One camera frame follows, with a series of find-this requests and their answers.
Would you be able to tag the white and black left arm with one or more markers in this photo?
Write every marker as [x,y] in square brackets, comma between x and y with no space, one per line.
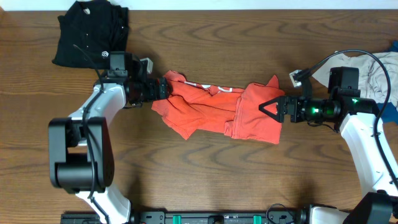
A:
[80,152]

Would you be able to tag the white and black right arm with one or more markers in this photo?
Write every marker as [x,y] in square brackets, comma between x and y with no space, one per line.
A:
[355,118]

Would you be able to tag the orange red t-shirt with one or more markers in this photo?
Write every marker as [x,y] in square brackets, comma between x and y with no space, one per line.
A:
[233,112]

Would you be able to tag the blue cloth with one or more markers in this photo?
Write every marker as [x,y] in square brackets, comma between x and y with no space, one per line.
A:
[390,113]

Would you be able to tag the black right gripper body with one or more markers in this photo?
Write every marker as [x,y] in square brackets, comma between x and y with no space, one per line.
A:
[313,109]

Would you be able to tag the folded black shirt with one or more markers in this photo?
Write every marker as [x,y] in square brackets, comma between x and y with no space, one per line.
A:
[91,30]

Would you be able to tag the beige crumpled shirt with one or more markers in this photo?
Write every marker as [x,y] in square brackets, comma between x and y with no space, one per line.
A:
[372,81]

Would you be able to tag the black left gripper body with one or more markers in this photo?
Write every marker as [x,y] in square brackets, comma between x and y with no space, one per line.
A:
[142,92]

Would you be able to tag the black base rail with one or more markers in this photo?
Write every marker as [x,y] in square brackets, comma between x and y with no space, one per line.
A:
[274,214]

